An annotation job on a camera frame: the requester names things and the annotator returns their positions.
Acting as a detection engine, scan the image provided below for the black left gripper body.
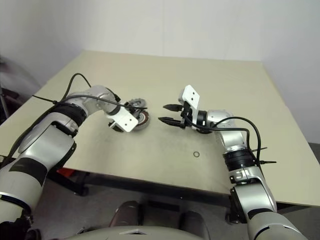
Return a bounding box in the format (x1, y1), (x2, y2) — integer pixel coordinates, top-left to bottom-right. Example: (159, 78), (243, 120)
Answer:
(108, 104), (142, 134)

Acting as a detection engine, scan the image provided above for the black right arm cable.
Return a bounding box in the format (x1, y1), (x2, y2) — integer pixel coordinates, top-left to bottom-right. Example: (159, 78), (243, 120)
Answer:
(191, 116), (277, 166)

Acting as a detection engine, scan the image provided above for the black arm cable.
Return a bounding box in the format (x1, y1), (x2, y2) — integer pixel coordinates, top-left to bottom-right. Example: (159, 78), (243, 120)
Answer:
(32, 72), (135, 111)
(191, 116), (277, 166)

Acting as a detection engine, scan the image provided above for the dark rounded shape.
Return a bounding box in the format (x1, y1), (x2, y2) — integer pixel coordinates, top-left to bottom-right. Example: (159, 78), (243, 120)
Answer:
(109, 200), (141, 228)

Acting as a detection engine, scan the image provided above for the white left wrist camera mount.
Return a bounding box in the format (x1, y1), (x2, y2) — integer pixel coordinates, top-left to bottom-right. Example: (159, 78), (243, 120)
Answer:
(104, 107), (139, 133)

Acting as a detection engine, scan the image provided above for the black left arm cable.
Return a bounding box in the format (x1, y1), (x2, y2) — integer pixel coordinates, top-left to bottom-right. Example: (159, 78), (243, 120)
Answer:
(32, 72), (135, 111)

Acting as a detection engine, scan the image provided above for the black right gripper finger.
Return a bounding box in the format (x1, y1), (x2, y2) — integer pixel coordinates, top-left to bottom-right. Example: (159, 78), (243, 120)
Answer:
(158, 116), (182, 127)
(162, 104), (185, 113)

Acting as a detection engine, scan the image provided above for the silver robot torso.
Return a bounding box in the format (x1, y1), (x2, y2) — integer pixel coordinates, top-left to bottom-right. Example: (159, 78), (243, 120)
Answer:
(66, 225), (177, 240)

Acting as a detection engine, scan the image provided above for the grey toothed motor lid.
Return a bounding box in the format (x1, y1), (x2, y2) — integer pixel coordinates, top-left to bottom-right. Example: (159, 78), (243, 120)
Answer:
(124, 98), (149, 111)

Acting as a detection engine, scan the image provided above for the black table frame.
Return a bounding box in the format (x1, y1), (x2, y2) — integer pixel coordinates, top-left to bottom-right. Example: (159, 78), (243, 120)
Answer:
(47, 169), (320, 224)

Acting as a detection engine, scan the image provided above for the red object under table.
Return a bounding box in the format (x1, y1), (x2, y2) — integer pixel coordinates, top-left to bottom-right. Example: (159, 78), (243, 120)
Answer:
(56, 168), (76, 179)

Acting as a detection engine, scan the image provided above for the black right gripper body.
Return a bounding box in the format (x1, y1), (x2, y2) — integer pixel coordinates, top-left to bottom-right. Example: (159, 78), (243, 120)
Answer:
(179, 101), (195, 130)

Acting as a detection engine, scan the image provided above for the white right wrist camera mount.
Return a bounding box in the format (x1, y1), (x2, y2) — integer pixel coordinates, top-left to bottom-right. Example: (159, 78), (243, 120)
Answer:
(177, 84), (201, 131)

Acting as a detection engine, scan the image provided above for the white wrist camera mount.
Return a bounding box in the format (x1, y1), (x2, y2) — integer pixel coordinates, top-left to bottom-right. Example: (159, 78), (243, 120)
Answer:
(177, 84), (201, 131)
(104, 107), (139, 133)

